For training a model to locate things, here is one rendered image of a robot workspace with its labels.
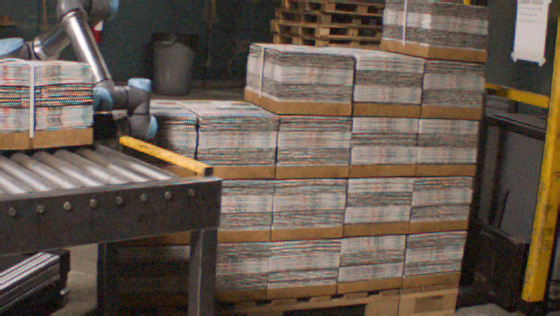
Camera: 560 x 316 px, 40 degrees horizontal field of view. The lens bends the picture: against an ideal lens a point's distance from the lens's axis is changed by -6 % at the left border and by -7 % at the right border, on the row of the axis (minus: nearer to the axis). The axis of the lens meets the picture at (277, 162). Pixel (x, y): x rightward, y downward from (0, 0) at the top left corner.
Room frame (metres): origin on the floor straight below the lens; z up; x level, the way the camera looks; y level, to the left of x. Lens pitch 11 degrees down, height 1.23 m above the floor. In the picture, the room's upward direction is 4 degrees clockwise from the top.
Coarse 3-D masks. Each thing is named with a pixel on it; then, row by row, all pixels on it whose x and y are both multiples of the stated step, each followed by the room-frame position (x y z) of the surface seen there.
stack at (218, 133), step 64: (192, 128) 2.68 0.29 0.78; (256, 128) 2.77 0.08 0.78; (320, 128) 2.86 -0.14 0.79; (384, 128) 2.96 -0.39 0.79; (256, 192) 2.77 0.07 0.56; (320, 192) 2.86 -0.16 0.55; (384, 192) 2.97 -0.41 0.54; (128, 256) 2.60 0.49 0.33; (256, 256) 2.78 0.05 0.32; (320, 256) 2.87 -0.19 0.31; (384, 256) 2.98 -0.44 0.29
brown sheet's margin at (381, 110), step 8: (352, 104) 2.92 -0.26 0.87; (360, 104) 2.91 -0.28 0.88; (368, 104) 2.92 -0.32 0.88; (376, 104) 2.94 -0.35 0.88; (352, 112) 2.92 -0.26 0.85; (360, 112) 2.91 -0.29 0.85; (368, 112) 2.93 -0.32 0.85; (376, 112) 2.94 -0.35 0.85; (384, 112) 2.95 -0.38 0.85; (392, 112) 2.97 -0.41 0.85; (400, 112) 2.98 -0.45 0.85; (408, 112) 2.99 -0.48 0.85; (416, 112) 3.01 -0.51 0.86
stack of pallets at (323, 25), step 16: (288, 0) 9.58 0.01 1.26; (304, 0) 9.34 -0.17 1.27; (320, 0) 9.14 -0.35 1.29; (288, 16) 9.64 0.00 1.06; (304, 16) 9.31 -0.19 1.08; (320, 16) 9.08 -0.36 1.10; (336, 16) 9.67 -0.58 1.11; (352, 16) 9.47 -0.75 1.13; (368, 16) 9.59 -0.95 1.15; (288, 32) 9.66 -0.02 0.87; (304, 32) 9.31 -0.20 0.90; (320, 32) 9.03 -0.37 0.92; (336, 32) 9.73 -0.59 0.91; (352, 32) 9.43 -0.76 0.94
